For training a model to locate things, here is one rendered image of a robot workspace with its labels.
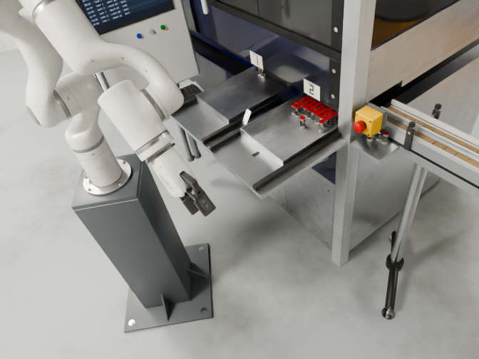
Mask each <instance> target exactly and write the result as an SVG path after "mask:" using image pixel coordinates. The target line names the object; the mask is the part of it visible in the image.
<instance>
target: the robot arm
mask: <svg viewBox="0 0 479 359"><path fill-rule="evenodd" d="M22 8H25V10H26V11H27V12H28V14H29V15H30V16H26V15H23V14H20V13H19V11H20V10H21V9H22ZM0 32H2V33H5V34H7V35H9V36H11V37H12V38H13V40H14V41H15V43H16V45H17V46H18V48H19V50H20V52H21V55H22V56H23V58H24V60H25V62H26V65H27V68H28V71H29V76H28V81H27V86H26V108H27V111H28V113H29V115H30V116H31V118H32V120H33V121H34V122H35V123H36V124H38V125H40V126H41V127H45V128H51V127H55V126H57V125H60V124H61V123H63V122H65V121H67V120H68V119H70V118H72V117H73V116H74V118H73V119H72V121H71V123H70V124H69V126H68V127H67V129H66V132H65V139H66V141H67V143H68V145H69V146H70V148H71V149H72V151H73V153H74V155H75V156H76V157H77V159H78V161H79V162H80V164H81V166H82V167H83V169H84V170H85V172H84V177H85V178H84V180H83V186H84V189H85V190H86V191H87V193H89V194H92V195H95V196H103V195H107V194H111V193H114V192H116V191H118V190H119V189H121V188H122V187H123V186H125V185H126V183H127V182H128V181H129V179H130V177H131V175H132V169H131V166H130V165H129V164H128V163H127V162H126V161H125V160H117V159H116V158H115V155H114V154H113V151H112V150H111V148H110V146H109V144H108V142H107V140H106V138H105V136H104V134H103V132H102V131H101V128H100V126H99V124H98V116H99V113H100V110H101V108H102V109H103V111H104V112H105V113H106V115H107V116H108V117H109V118H110V120H111V121H112V123H113V124H114V125H115V126H116V128H117V129H118V131H119V132H120V133H121V135H122V136H123V137H124V138H125V140H126V141H127V142H128V144H129V145H130V146H131V147H132V149H133V150H134V152H135V153H136V155H137V156H138V157H139V158H140V160H141V161H143V160H145V159H146V160H147V162H146V164H149V163H150V164H151V166H152V167H153V169H154V170H155V173H156V174H157V176H158V177H159V178H160V180H161V181H162V183H163V184H164V185H165V187H166V189H167V190H168V192H169V193H170V194H171V196H172V197H179V198H180V200H181V201H182V203H183V204H184V206H185V207H186V209H187V210H188V212H189V213H190V214H191V215H194V214H196V213H197V212H198V211H200V212H201V213H202V215H203V216H204V217H206V216H207V215H209V214H210V213H211V212H213V211H214V210H215V209H216V206H215V205H214V204H213V203H212V201H211V200H210V198H209V197H208V196H207V194H206V193H205V191H204V190H203V189H202V187H201V186H200V185H199V184H198V183H199V182H198V180H197V178H196V176H195V175H194V174H193V172H192V170H191V169H190V168H189V167H188V166H187V164H186V163H185V161H184V160H183V159H182V158H181V156H179V154H178V153H177V152H176V151H175V149H174V148H173V146H174V145H175V143H173V144H171V141H172V140H174V138H173V137H172V135H171V134H170V133H169V131H168V130H167V128H166V127H165V126H164V125H163V120H164V119H166V118H167V117H168V116H170V115H172V114H173V113H174V112H175V111H177V110H178V109H179V108H181V106H182V105H183V103H184V97H183V94H182V91H181V90H180V89H179V87H178V86H177V83H175V81H174V80H173V79H172V77H171V76H170V74H169V73H168V72H167V71H166V70H165V68H164V67H163V66H162V65H161V63H160V62H159V61H158V60H156V59H155V58H154V57H153V56H151V55H150V54H149V53H146V52H144V51H142V50H140V49H139V48H135V47H132V46H127V45H123V44H117V43H110V42H107V41H104V40H103V39H102V38H101V37H100V35H99V34H98V32H97V31H96V30H95V28H94V27H93V25H92V24H91V23H90V21H89V20H88V19H87V17H86V15H85V14H84V13H83V12H82V10H81V9H80V7H79V6H78V4H77V3H76V2H75V0H0ZM63 60H64V61H65V62H66V63H67V64H68V66H69V67H70V68H71V69H72V70H73V71H74V72H72V73H69V74H68V75H66V76H64V77H62V78H60V76H61V74H62V70H63ZM118 68H124V69H129V70H132V71H136V72H138V73H140V74H141V75H143V76H144V77H145V78H146V79H147V80H148V82H149V85H148V86H147V87H146V88H144V89H142V90H139V89H138V88H137V87H136V86H135V84H134V82H132V80H123V81H121V82H119V83H117V84H115V85H113V86H112V87H110V88H109V89H107V91H105V92H104V93H103V92H102V89H101V85H100V83H99V82H98V80H97V79H96V78H95V76H93V74H96V73H100V72H103V71H108V70H112V69H118ZM192 192H193V193H192Z"/></svg>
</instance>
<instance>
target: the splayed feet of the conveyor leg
mask: <svg viewBox="0 0 479 359"><path fill-rule="evenodd" d="M396 232H397V230H396V231H393V232H392V234H391V235H390V236H389V238H388V239H389V241H390V242H391V252H392V248H393V243H394V240H395V237H396ZM390 257H391V253H390V254H389V255H388V256H387V258H386V267H387V269H388V270H389V274H388V286H387V292H386V302H385V308H383V309H382V311H381V315H382V316H383V317H384V318H385V319H387V320H391V319H393V318H394V316H395V313H394V307H395V301H396V289H397V283H398V272H399V271H400V270H401V269H402V268H403V263H404V260H403V257H402V259H401V262H400V263H399V264H394V263H392V262H391V260H390Z"/></svg>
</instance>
